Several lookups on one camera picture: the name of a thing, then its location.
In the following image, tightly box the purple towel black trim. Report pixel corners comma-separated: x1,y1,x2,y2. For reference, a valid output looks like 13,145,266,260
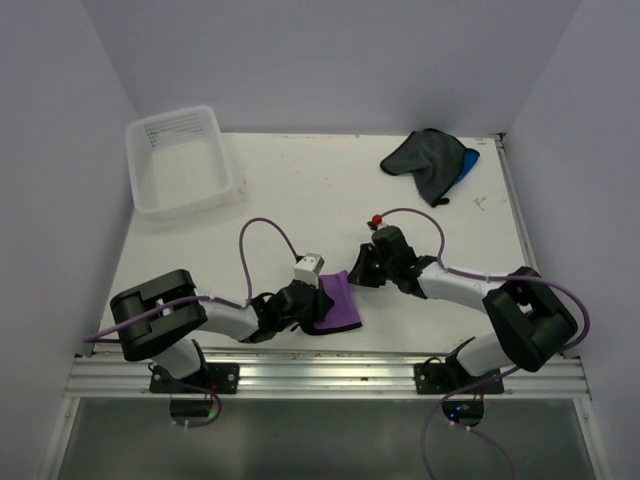
301,270,362,336

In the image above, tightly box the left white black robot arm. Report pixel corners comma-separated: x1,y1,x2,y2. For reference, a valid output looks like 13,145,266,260
110,269,334,393

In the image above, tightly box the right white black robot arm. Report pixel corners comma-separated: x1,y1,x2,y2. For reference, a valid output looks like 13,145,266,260
348,226,578,393

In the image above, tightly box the grey towel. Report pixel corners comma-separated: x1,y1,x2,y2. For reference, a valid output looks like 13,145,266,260
380,128,472,208

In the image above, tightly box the blue towel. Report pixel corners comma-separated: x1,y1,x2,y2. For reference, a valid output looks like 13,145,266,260
456,149,480,183

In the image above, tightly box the white plastic basket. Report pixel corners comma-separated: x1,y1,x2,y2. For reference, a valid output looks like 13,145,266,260
125,105,239,220

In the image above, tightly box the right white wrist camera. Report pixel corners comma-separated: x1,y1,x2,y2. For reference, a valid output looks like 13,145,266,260
367,214,386,232

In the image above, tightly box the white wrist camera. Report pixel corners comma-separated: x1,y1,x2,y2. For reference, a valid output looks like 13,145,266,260
293,253,325,288
367,214,386,232

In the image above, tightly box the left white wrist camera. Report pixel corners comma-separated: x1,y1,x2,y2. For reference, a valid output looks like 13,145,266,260
293,253,325,288

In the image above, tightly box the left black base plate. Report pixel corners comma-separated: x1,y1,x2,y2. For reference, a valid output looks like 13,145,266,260
149,362,240,395

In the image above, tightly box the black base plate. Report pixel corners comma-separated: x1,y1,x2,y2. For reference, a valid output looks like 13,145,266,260
149,362,240,395
413,357,505,395

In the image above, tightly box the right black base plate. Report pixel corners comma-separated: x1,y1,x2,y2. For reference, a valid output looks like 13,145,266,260
413,357,505,395

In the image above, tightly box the aluminium table edge rail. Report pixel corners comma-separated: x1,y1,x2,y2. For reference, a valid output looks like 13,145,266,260
494,132,566,359

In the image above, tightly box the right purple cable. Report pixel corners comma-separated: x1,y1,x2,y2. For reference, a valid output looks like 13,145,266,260
382,207,594,480

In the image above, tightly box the aluminium mounting rail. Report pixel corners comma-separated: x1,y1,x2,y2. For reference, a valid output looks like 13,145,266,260
64,348,590,400

